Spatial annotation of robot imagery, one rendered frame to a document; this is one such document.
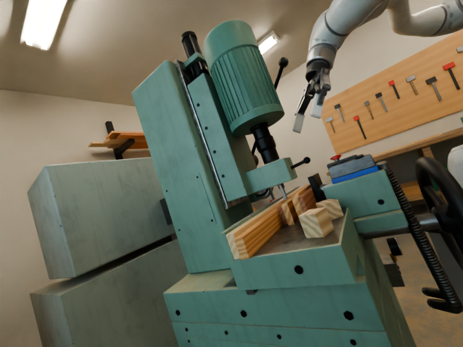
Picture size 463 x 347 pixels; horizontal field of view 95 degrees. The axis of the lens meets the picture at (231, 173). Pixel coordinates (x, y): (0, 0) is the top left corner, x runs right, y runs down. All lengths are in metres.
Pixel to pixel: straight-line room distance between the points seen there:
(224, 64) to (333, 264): 0.57
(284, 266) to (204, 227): 0.38
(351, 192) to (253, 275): 0.30
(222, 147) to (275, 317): 0.47
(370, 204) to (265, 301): 0.32
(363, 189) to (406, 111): 3.32
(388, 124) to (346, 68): 1.06
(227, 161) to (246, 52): 0.32
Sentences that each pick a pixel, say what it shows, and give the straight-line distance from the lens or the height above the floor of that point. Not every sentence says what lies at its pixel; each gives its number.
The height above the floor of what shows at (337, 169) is 0.99.
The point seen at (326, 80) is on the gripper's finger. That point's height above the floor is 1.24.
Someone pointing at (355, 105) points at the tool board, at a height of 1.66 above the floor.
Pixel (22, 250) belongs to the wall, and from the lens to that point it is 2.61.
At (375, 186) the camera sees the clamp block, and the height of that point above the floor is 0.93.
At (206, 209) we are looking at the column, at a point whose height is 1.00.
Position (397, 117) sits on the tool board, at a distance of 3.85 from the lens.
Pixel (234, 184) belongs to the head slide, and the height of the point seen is 1.04.
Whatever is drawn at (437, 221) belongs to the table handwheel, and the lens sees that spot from 0.66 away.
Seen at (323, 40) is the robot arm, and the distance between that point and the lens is 0.87.
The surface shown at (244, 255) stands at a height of 0.91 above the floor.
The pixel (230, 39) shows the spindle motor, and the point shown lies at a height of 1.44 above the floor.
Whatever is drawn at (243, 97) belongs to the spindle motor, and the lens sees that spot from 0.65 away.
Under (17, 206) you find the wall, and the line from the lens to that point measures 2.66.
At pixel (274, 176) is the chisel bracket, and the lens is 0.64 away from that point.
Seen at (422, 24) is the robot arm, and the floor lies 1.38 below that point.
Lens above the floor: 1.02
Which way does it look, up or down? 5 degrees up
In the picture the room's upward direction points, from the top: 19 degrees counter-clockwise
